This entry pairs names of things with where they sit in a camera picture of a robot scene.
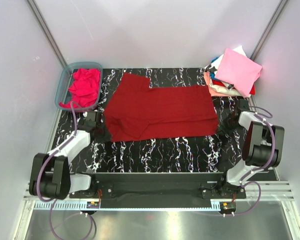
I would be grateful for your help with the aluminium frame rail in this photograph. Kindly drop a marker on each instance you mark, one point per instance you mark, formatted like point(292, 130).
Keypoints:
point(267, 190)

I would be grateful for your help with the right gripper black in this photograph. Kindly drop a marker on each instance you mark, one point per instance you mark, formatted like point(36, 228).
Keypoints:
point(223, 128)

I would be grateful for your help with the black white patterned t shirt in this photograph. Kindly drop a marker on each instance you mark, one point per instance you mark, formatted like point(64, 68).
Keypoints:
point(211, 68)

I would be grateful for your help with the folded red t shirt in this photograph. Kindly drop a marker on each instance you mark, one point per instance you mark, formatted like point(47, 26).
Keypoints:
point(219, 83)

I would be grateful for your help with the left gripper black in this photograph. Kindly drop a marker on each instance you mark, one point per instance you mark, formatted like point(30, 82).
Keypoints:
point(107, 137)

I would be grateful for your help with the teal plastic basket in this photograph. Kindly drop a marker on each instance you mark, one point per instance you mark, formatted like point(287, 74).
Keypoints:
point(66, 80)

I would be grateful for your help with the folded peach t shirt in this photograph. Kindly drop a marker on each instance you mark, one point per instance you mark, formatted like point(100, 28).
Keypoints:
point(217, 90)

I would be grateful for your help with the left orange connector box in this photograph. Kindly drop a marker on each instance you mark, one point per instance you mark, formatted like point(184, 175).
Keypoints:
point(94, 204)

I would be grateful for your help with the folded light pink t shirt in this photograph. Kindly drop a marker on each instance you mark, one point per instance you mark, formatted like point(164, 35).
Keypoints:
point(239, 71)

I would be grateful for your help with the black marble pattern mat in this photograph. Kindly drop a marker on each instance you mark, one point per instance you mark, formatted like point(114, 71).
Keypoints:
point(215, 153)

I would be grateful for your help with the right aluminium corner post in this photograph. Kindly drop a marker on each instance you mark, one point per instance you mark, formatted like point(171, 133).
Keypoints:
point(269, 28)

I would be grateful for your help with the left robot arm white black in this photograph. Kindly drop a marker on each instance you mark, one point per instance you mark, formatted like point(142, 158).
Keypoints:
point(51, 177)

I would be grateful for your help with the dark red t shirt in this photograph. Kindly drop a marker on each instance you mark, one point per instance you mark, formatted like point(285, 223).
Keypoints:
point(138, 112)

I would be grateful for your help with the aluminium corner post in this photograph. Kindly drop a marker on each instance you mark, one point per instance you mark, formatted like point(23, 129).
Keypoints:
point(35, 10)
point(269, 28)

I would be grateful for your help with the left aluminium corner post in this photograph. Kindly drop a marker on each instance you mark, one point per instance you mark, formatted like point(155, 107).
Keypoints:
point(35, 10)

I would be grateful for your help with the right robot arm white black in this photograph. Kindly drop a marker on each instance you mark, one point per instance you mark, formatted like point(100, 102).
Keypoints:
point(262, 147)

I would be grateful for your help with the magenta pink t shirt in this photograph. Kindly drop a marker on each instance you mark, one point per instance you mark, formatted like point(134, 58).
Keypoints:
point(84, 89)

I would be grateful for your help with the orange connector box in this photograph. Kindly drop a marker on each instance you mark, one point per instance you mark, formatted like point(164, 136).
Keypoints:
point(94, 204)
point(228, 205)

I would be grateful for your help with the right orange connector box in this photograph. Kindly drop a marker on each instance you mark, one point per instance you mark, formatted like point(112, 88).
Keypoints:
point(228, 205)

